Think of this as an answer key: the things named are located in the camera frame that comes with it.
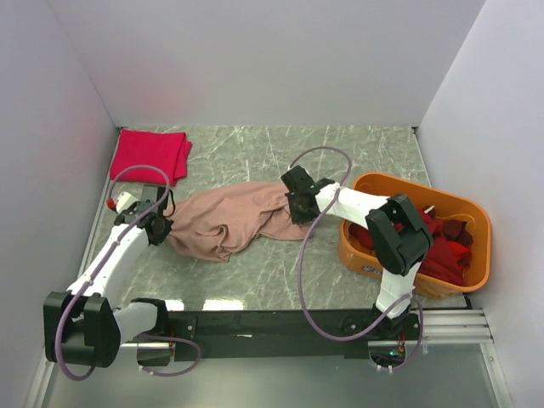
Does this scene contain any folded magenta t shirt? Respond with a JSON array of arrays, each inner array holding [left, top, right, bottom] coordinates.
[[109, 128, 192, 186]]

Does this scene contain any dark red t shirt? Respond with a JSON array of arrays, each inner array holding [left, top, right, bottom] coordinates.
[[348, 206, 473, 286]]

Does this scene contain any bright red t shirt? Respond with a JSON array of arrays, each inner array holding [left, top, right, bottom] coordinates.
[[447, 241, 472, 269]]

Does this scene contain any orange plastic bin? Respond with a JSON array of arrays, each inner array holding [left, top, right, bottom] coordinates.
[[337, 173, 491, 299]]

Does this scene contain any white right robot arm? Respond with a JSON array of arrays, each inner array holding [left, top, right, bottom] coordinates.
[[281, 166, 434, 342]]

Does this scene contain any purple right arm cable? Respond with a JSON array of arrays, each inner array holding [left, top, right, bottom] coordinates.
[[291, 146, 426, 371]]

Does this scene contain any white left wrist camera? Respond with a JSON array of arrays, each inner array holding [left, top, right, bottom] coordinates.
[[106, 192, 138, 213]]

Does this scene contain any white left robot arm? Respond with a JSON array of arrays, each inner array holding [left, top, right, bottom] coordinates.
[[43, 184, 173, 368]]

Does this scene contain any pink t shirt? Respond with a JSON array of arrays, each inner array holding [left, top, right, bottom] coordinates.
[[167, 181, 309, 263]]

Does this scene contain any black base beam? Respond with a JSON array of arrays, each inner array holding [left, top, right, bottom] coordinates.
[[135, 308, 422, 365]]

